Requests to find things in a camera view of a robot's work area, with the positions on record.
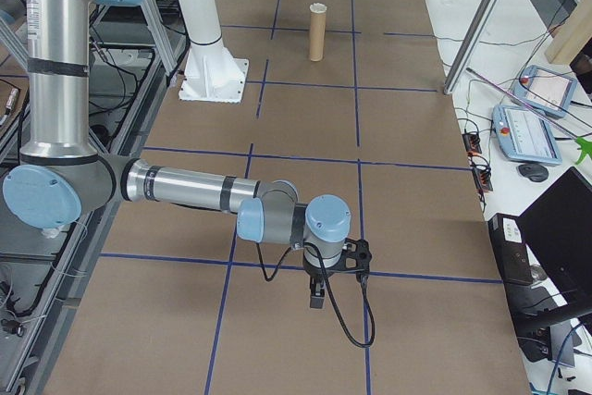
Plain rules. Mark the white feather shuttlecock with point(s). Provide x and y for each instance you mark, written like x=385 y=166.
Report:
x=318 y=7

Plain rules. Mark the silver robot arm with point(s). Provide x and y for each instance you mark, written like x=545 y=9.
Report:
x=55 y=90

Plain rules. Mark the black orange connector block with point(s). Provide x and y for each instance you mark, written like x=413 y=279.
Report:
x=472 y=143
x=483 y=180

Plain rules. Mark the black box with white label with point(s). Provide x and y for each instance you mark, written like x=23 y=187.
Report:
x=511 y=247

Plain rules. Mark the brown cardboard tube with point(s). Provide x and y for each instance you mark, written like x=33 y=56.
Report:
x=317 y=39

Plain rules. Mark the dark grey computer mouse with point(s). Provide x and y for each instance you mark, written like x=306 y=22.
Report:
x=533 y=172

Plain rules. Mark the black monitor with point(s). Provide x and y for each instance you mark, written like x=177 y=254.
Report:
x=562 y=224

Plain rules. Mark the blue grey teach pendant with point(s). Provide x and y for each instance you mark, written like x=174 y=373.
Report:
x=527 y=133
x=548 y=90

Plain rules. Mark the thin pink rod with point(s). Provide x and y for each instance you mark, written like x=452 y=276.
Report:
x=518 y=99

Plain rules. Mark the white side table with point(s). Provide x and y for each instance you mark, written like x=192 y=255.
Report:
x=462 y=20

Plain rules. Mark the green plastic object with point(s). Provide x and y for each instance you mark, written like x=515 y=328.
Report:
x=586 y=149

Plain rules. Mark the light wooden beam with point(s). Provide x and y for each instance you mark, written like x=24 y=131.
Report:
x=571 y=29

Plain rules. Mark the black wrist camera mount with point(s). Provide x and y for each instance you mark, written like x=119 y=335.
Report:
x=358 y=258

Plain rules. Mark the white pedestal column with plate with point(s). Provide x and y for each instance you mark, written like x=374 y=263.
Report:
x=203 y=20

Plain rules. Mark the metal bar frame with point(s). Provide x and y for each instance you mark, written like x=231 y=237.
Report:
x=155 y=20

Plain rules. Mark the aluminium profile post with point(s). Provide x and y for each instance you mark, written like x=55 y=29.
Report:
x=481 y=20

